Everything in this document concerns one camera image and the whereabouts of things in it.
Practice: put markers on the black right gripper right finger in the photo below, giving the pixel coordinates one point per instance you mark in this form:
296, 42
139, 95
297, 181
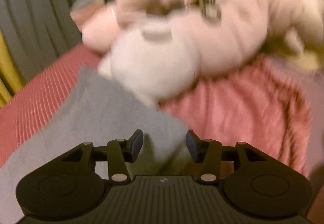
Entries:
250, 180

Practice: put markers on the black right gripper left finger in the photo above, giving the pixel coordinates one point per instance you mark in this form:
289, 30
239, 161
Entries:
76, 182

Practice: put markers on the grey sweatpants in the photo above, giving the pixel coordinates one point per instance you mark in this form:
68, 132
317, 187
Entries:
97, 111

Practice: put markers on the pink fuzzy blanket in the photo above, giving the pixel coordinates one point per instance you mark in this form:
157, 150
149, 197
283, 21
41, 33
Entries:
265, 103

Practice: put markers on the red ribbed bedspread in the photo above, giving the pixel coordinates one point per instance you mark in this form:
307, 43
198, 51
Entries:
35, 104

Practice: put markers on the yellow curtain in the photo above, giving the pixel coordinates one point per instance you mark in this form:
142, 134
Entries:
11, 80

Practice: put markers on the pink plush toy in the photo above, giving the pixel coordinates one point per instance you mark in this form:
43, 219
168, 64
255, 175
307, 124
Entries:
157, 49

